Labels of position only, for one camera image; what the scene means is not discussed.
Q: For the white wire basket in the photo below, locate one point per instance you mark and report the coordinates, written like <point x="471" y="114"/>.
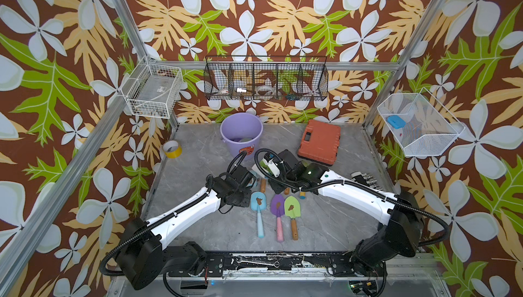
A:
<point x="151" y="89"/>
<point x="431" y="127"/>

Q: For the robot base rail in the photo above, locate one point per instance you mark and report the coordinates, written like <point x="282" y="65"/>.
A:
<point x="332" y="264"/>

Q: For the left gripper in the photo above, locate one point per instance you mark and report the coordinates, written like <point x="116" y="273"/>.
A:
<point x="246" y="200"/>

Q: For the purple trowel pink handle front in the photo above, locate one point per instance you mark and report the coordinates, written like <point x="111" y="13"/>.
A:
<point x="277" y="209"/>

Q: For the white wire basket right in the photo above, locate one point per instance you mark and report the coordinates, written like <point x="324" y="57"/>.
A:
<point x="431" y="127"/>

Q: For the blue trowel blue handle front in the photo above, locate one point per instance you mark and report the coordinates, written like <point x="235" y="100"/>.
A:
<point x="258" y="204"/>

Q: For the black wire basket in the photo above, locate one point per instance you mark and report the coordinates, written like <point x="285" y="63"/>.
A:
<point x="296" y="78"/>

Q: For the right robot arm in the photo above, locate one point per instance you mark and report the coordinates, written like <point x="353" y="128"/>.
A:
<point x="404" y="226"/>

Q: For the red plastic tool case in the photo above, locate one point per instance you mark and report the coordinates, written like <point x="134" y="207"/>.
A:
<point x="320" y="142"/>

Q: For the yellow tape roll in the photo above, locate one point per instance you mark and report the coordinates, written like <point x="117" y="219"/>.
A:
<point x="172" y="149"/>

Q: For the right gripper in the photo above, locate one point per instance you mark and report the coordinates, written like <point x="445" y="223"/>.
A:
<point x="272" y="183"/>

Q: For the blue item in basket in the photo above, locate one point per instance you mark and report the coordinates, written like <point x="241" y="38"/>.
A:
<point x="396" y="122"/>

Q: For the purple plastic bucket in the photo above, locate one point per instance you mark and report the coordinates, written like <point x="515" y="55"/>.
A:
<point x="242" y="132"/>

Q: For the lime trowel wooden handle right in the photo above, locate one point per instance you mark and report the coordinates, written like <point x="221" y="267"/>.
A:
<point x="293" y="211"/>

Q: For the white wire basket left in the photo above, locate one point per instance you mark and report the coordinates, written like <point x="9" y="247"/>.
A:
<point x="151" y="89"/>

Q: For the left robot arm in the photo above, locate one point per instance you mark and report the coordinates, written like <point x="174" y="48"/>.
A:
<point x="145" y="250"/>

